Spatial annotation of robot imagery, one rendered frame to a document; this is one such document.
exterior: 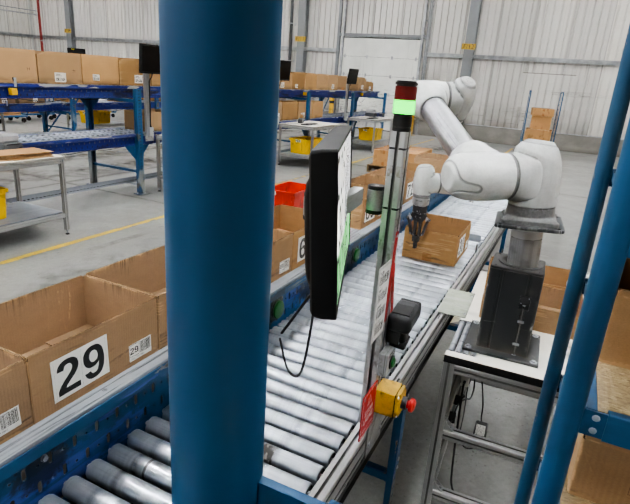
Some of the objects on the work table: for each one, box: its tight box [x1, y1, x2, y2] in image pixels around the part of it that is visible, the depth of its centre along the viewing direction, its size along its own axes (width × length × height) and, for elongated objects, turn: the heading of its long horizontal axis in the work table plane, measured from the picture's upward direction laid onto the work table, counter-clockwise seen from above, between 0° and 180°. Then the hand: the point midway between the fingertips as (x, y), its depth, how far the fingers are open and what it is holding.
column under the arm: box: [462, 252, 546, 369], centre depth 190 cm, size 26×26×33 cm
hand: (415, 241), depth 278 cm, fingers closed, pressing on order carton
